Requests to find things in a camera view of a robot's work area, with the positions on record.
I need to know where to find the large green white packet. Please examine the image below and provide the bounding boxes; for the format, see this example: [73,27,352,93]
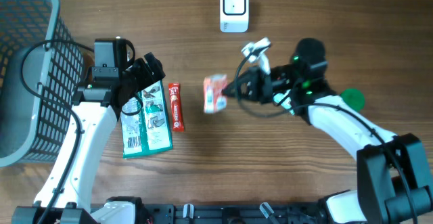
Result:
[120,81,173,158]

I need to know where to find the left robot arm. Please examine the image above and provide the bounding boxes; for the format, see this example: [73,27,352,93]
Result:
[12,39,165,223]

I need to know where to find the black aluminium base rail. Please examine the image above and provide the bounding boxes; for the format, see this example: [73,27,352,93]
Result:
[136,202,327,224]

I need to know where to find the grey plastic mesh basket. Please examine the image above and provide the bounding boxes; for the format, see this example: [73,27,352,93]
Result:
[1,0,85,167]

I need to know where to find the red chocolate bar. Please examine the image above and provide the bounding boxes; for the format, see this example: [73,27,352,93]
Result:
[168,83,185,132]

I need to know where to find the light teal sachet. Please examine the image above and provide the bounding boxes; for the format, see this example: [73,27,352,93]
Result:
[273,89,294,115]

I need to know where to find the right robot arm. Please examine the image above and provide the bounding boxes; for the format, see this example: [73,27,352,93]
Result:
[222,38,432,223]

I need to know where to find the green lid jar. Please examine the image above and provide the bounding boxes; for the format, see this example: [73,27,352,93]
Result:
[340,88,365,112]

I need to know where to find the pink tissue pack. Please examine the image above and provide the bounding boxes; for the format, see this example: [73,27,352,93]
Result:
[204,74,227,114]

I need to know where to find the white barcode scanner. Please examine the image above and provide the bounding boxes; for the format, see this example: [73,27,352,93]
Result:
[219,0,250,33]

